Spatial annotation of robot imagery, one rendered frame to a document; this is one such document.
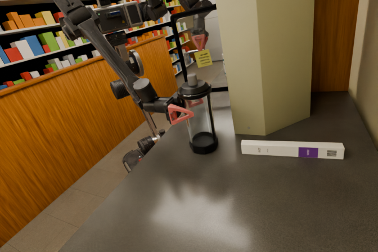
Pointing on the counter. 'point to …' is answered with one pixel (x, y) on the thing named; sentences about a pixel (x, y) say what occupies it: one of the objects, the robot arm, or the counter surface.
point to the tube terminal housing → (266, 44)
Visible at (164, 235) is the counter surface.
